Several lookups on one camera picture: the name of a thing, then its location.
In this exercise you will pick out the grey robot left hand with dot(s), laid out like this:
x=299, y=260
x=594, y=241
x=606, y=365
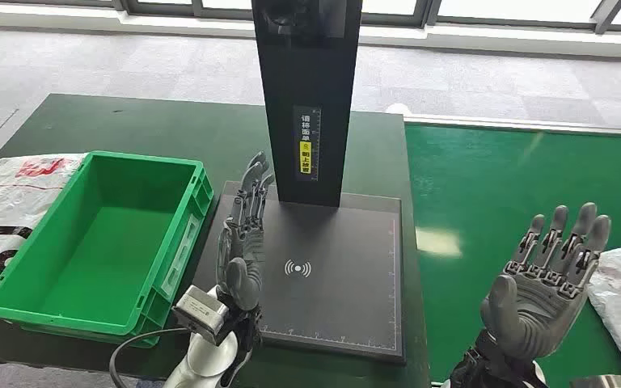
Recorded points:
x=241, y=268

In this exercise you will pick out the green plastic crate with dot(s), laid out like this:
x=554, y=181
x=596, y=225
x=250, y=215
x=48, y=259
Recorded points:
x=101, y=246

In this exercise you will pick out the black inbound scanner machine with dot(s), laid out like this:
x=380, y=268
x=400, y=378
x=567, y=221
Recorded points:
x=332, y=257

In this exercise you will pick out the white conveyor end cap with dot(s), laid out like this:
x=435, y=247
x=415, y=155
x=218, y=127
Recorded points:
x=396, y=109

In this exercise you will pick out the dark window frame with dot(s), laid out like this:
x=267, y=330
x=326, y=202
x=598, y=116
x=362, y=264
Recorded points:
x=428, y=10

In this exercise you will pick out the yellow and black label sticker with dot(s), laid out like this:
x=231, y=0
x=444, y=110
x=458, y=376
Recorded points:
x=307, y=155

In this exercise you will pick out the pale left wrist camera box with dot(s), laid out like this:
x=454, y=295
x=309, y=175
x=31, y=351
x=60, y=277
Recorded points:
x=200, y=316

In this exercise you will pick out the large white printed bag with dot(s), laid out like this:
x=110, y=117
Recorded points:
x=5, y=203

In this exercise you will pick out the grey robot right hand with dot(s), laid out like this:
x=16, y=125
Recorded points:
x=530, y=316

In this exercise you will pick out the green conveyor belt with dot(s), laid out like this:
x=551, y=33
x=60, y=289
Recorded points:
x=503, y=187

